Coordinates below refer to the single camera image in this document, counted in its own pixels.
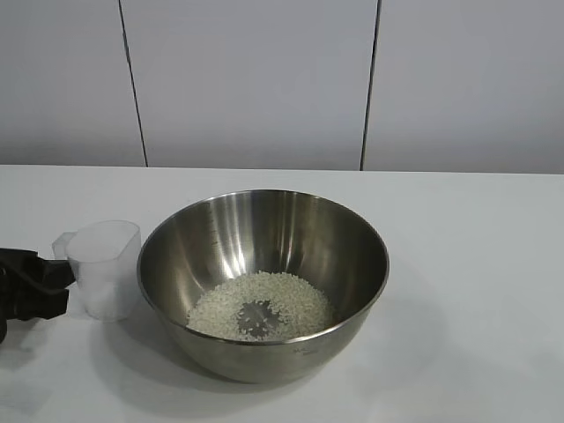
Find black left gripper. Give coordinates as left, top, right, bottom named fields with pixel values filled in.
left=0, top=248, right=75, bottom=345

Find clear plastic measuring cup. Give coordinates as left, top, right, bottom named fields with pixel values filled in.
left=51, top=220, right=143, bottom=323

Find stainless steel mixing bowl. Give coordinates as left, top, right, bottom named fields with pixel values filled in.
left=136, top=189, right=391, bottom=384

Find white rice grains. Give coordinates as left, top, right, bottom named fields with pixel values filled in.
left=186, top=270, right=335, bottom=342

